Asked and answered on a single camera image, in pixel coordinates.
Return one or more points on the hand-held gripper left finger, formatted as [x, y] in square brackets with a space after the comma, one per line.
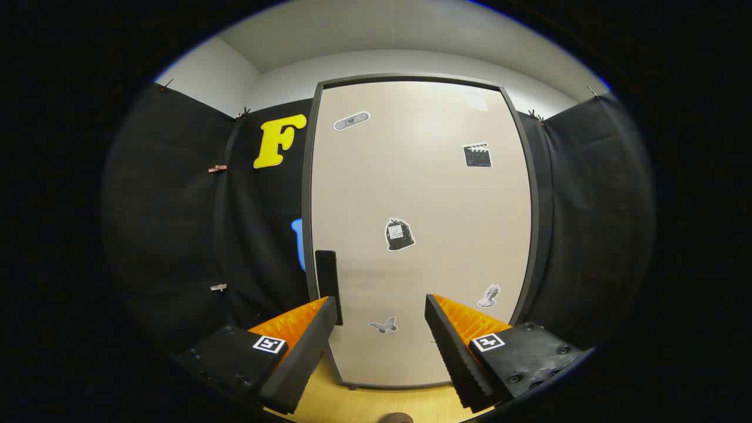
[305, 352]

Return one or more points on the beige shoe cabinet door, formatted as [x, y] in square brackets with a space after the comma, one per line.
[411, 176]

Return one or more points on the black backdrop cloth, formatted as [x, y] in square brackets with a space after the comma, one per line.
[176, 223]

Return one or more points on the grey shoe cabinet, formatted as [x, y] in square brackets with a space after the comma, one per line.
[306, 205]

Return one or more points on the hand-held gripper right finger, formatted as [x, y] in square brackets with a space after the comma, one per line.
[455, 352]

